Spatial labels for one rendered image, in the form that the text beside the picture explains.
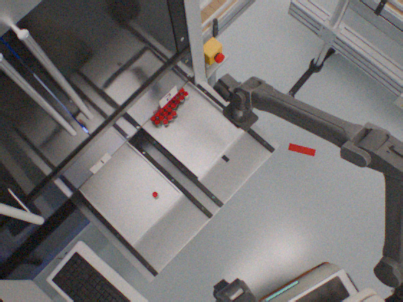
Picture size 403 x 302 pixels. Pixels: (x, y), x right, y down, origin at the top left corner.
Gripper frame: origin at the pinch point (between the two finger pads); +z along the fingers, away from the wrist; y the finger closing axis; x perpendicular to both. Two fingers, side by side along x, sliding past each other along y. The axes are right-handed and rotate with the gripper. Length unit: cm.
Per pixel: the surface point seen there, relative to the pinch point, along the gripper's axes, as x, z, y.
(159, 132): 18.0, 21.2, 24.1
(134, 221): 48, 21, 6
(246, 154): 1.2, 20.9, -6.3
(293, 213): -13, 108, -38
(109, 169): 41, 21, 27
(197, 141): 10.3, 21.0, 10.8
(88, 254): 70, 28, 11
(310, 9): -86, 55, 26
